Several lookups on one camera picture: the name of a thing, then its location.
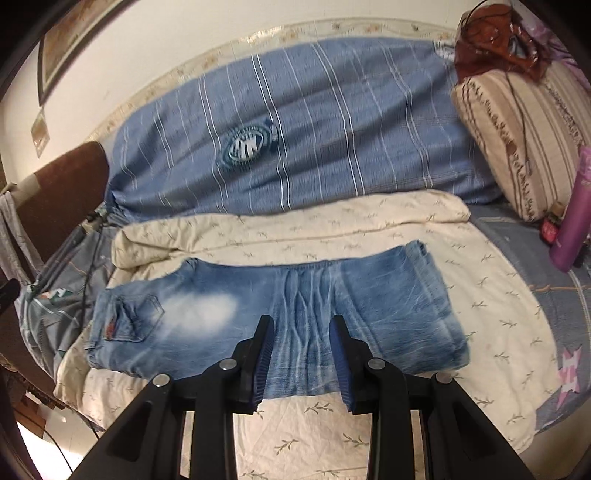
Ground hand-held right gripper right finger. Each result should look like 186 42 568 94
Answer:
330 316 527 480

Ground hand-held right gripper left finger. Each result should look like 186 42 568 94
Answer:
69 315 275 480

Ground blue denim pants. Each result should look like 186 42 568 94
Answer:
85 240 472 400

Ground cream leaf-print blanket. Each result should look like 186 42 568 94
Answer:
53 189 561 480

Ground blue plaid quilt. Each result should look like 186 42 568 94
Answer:
105 38 504 227

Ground small red jar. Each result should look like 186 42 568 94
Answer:
540 202 568 246

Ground brown headboard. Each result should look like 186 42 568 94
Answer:
11 141 112 282

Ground purple bottle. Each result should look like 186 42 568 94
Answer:
549 147 591 273

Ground grey hanging cloth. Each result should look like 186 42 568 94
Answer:
0 189 44 287

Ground striped beige pillow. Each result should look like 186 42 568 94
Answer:
451 60 591 222

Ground brown leather bag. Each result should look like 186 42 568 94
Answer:
455 0 552 84

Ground purple cloth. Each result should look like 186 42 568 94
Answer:
512 18 591 75

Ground beige wall fixture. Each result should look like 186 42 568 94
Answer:
30 108 51 155

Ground framed wall picture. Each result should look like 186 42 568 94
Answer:
37 0 134 107

